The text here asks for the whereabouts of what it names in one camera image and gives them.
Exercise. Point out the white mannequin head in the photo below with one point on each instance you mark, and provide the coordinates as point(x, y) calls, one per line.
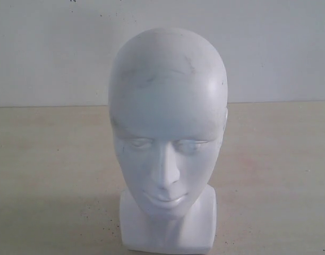
point(168, 110)

